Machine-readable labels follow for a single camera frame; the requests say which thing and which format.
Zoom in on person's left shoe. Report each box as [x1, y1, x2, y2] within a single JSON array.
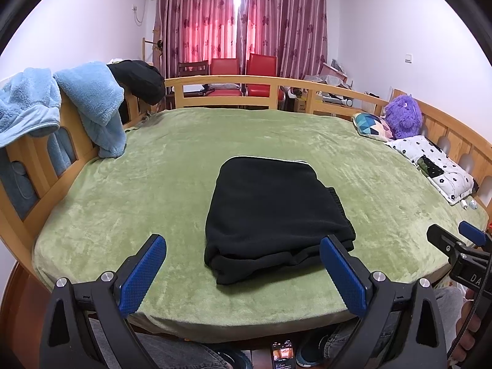
[[214, 349, 253, 369]]

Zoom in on wooden coat rack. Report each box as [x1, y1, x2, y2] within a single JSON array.
[[142, 38, 167, 70]]

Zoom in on red floral curtain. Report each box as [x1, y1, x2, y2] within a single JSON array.
[[156, 0, 328, 81]]

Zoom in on black smartphone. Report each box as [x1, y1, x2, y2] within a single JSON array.
[[270, 339, 297, 369]]

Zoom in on person's shoe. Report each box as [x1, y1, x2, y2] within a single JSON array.
[[295, 328, 332, 368], [214, 349, 253, 369]]

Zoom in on clear plastic packaging pile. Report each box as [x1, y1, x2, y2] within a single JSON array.
[[304, 59, 353, 90]]

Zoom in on person's right hand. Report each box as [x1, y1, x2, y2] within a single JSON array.
[[455, 298, 481, 363]]

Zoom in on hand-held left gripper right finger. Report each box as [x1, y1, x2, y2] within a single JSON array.
[[320, 234, 448, 369]]

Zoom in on light blue fleece robe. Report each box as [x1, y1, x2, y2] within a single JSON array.
[[0, 67, 77, 220]]

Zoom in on geometric patterned pillow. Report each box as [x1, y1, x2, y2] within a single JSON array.
[[353, 112, 396, 141]]

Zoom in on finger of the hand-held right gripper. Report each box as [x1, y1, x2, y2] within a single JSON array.
[[427, 224, 465, 264], [458, 221, 488, 247]]

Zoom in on black pants with white stripe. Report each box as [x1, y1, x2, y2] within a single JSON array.
[[204, 156, 356, 286]]

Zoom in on black garment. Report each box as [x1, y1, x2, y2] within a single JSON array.
[[107, 60, 167, 105]]

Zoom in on red chair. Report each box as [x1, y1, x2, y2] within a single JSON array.
[[209, 58, 244, 97], [246, 54, 279, 100]]

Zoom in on person's right shoe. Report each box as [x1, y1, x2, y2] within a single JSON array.
[[295, 328, 332, 368]]

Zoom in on white handheld vacuum cleaner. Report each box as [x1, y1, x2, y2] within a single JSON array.
[[322, 95, 353, 107]]

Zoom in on wooden bed frame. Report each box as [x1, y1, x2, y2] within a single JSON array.
[[0, 75, 492, 296]]

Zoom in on dark wooden chair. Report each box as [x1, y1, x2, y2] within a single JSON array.
[[177, 61, 211, 97]]

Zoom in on green fleece blanket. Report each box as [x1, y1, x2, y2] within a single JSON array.
[[33, 107, 489, 344]]

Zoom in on white floral pillow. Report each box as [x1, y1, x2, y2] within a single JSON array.
[[385, 135, 475, 205]]

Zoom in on white charger cable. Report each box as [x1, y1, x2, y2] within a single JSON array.
[[442, 177, 479, 210]]

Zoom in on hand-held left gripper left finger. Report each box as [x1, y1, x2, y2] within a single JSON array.
[[38, 234, 168, 369]]

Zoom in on purple plush toy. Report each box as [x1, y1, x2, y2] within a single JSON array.
[[384, 94, 423, 140]]

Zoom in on light blue fleece blanket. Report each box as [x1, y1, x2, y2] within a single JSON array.
[[54, 61, 127, 158]]

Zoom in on person's grey jeans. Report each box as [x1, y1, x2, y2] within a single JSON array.
[[88, 286, 464, 369]]

